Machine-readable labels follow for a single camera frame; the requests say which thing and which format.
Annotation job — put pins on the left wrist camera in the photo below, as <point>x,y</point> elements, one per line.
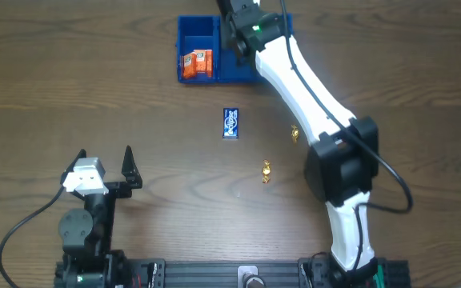
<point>86,176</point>

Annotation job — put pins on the blue tray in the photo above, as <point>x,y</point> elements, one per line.
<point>198,32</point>

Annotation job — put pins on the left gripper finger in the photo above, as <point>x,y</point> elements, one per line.
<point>129,166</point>
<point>71,164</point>

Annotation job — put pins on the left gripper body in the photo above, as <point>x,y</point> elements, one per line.
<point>122,188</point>

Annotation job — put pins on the mounting rail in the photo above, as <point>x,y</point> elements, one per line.
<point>206,274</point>

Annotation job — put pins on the orange candy box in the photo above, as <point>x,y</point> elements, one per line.
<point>203,63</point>
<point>189,67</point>

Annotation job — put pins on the blue candy pack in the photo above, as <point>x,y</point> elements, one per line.
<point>230,123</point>

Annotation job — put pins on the gold candy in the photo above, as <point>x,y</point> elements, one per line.
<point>294,134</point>
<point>266,171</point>

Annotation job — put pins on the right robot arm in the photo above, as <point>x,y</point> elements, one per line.
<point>294,80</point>

